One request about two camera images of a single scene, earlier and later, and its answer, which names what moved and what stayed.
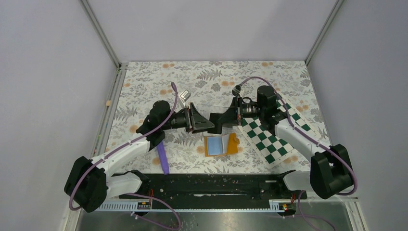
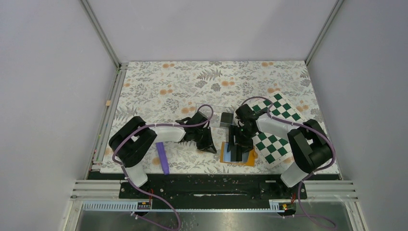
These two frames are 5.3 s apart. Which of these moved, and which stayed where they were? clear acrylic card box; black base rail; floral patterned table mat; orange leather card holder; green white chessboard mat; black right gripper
Moved: black right gripper; orange leather card holder
Stayed: floral patterned table mat; green white chessboard mat; clear acrylic card box; black base rail
